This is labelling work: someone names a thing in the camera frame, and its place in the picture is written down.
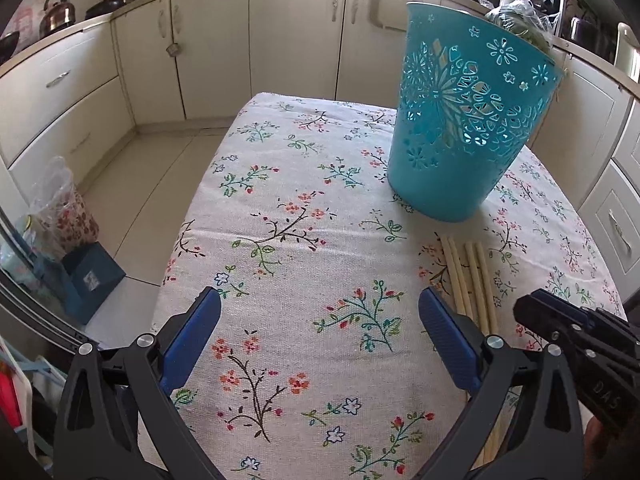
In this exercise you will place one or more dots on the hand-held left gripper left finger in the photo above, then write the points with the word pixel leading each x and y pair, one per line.
pixel 192 332

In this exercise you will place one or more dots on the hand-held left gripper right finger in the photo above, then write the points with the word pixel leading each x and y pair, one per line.
pixel 447 335

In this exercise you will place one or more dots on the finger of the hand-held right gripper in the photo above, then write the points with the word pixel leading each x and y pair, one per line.
pixel 550 317
pixel 610 321

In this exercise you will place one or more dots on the pale wooden chopstick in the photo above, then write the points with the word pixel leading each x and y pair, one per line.
pixel 487 285
pixel 461 275
pixel 450 265
pixel 477 285

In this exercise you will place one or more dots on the blue perforated plastic basket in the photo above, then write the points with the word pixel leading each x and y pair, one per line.
pixel 440 170

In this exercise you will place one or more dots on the blue box on floor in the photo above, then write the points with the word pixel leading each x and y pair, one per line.
pixel 92 280

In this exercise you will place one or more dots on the floral tablecloth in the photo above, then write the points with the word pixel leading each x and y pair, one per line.
pixel 310 270

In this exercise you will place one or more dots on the cream drawer unit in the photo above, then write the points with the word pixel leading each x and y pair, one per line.
pixel 600 150

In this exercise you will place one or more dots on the patterned bin with plastic bag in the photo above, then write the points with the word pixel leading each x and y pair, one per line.
pixel 65 215

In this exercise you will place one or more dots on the pale plastic bag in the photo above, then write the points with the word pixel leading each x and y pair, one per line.
pixel 30 255

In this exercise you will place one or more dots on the white rice cooker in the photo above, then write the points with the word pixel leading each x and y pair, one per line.
pixel 629 52

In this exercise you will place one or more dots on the small cabinet lock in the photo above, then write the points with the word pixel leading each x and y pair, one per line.
pixel 173 50

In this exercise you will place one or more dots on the cream base cabinets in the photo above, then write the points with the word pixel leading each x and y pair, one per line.
pixel 210 50

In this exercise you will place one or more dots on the black cooking pot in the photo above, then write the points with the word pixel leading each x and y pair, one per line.
pixel 587 32

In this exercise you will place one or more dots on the plastic bag of vegetables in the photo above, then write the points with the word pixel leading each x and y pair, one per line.
pixel 525 25

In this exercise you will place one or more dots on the black frying pan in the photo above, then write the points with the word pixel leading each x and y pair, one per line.
pixel 105 7

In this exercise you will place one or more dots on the black wok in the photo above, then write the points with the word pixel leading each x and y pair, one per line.
pixel 9 45

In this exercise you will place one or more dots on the steel kettle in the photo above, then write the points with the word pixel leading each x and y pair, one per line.
pixel 57 15

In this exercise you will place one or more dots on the white folding frame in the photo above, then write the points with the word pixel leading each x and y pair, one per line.
pixel 30 410

